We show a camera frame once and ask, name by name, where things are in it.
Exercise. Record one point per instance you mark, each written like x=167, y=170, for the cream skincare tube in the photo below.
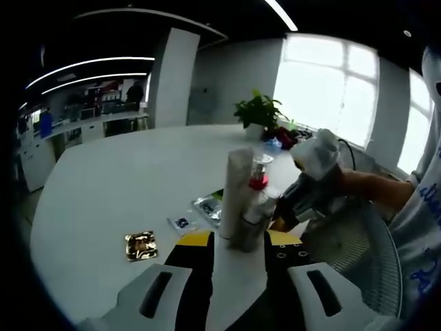
x=236, y=193

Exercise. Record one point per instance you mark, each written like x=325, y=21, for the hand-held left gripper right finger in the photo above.
x=282, y=293

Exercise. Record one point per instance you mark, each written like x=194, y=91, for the large window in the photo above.
x=320, y=86

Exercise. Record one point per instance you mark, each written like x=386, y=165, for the blue cloth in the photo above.
x=274, y=144

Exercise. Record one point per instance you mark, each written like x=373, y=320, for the person's white printed shirt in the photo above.
x=420, y=224

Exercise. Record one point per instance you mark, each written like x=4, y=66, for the person's right hand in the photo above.
x=349, y=184

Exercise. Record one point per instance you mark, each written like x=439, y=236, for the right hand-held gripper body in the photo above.
x=320, y=155

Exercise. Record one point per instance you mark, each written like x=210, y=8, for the small clear sachet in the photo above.
x=181, y=224

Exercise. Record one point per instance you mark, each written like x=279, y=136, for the grey mesh chair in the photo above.
x=361, y=248

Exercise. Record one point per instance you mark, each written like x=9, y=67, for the potted green plant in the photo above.
x=255, y=131

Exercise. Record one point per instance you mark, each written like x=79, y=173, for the gold foil skincare sachet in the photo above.
x=141, y=245

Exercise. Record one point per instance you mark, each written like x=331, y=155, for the white cabinet counter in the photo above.
x=34, y=162

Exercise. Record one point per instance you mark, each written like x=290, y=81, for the narrow window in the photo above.
x=417, y=131

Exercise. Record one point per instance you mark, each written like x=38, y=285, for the green black skincare sachet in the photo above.
x=206, y=208

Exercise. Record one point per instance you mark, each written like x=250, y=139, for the blue container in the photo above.
x=46, y=124

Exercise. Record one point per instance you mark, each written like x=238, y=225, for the white pump bottle red collar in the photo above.
x=258, y=182

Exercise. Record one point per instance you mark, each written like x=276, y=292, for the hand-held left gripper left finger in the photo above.
x=193, y=293

